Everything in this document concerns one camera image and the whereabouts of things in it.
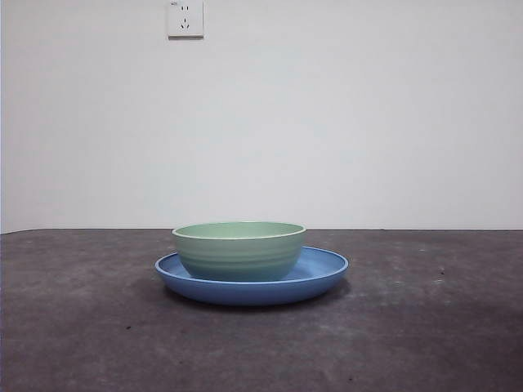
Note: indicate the green ribbed bowl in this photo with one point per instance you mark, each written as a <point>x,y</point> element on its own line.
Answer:
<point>241,255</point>

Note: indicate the white wall socket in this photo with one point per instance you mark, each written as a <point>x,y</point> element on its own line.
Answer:
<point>186,20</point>

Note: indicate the blue round plate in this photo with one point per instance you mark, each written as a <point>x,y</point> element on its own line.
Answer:
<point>245,295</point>

